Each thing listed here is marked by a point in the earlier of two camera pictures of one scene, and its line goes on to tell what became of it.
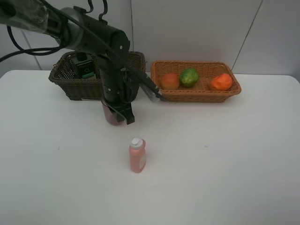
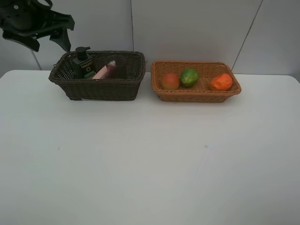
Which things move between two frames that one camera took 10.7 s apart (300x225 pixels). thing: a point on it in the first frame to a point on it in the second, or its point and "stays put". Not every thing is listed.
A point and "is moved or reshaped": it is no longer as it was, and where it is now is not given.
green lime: (189, 77) stays put
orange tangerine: (222, 82) stays put
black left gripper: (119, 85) to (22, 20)
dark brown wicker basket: (63, 75) stays put
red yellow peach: (170, 81) stays put
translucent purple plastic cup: (112, 116) is moved or reshaped
